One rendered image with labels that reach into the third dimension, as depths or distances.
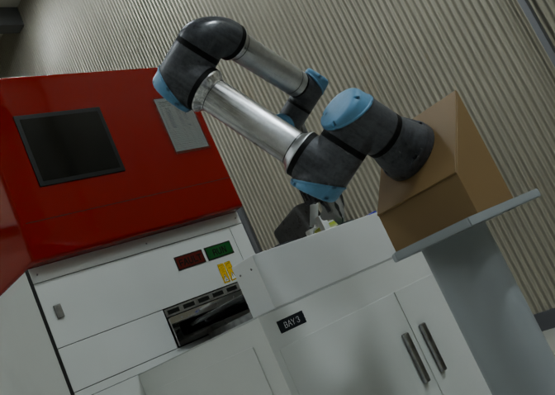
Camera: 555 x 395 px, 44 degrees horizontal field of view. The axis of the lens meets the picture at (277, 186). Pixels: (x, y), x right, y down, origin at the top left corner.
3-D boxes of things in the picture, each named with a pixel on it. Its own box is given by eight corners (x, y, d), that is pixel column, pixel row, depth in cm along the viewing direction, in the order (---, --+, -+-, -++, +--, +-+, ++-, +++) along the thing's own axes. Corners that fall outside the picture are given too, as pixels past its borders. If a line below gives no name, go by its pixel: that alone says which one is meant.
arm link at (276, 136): (364, 154, 149) (169, 30, 160) (327, 211, 151) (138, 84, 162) (370, 157, 161) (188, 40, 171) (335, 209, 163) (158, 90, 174)
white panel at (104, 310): (73, 402, 190) (25, 272, 197) (277, 313, 247) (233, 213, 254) (78, 401, 188) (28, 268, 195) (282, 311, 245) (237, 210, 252)
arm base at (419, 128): (437, 115, 160) (406, 93, 156) (431, 168, 152) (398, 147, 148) (393, 139, 171) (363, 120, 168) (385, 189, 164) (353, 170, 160)
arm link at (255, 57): (193, -11, 163) (315, 72, 198) (170, 29, 164) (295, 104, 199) (217, 3, 155) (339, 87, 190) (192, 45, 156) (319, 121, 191)
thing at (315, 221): (317, 245, 228) (301, 209, 230) (324, 242, 231) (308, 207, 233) (329, 239, 224) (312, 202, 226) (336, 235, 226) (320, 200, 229)
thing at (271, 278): (253, 319, 169) (230, 268, 172) (382, 262, 208) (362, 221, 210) (274, 308, 163) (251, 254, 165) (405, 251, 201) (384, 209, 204)
